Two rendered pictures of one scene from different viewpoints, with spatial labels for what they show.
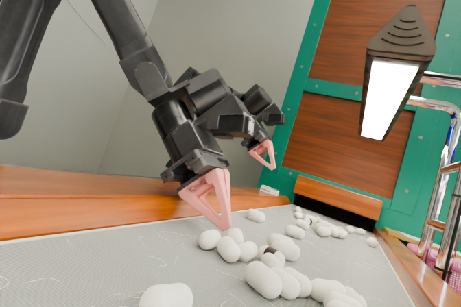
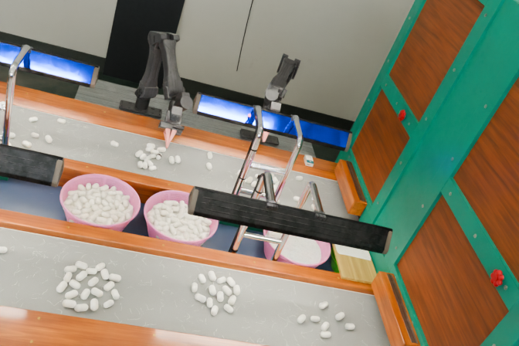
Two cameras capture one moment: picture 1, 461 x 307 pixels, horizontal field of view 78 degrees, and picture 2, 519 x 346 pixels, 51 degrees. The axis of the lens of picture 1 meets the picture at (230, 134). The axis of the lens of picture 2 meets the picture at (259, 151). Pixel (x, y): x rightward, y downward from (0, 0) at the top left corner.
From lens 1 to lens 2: 214 cm
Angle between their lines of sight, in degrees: 58
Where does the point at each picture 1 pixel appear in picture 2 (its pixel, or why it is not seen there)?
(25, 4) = (151, 57)
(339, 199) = (344, 188)
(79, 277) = (113, 137)
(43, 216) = (120, 126)
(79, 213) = (128, 127)
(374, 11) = (442, 18)
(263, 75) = not seen: outside the picture
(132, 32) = (166, 74)
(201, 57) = not seen: outside the picture
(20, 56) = (150, 73)
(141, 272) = (123, 141)
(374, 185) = (373, 190)
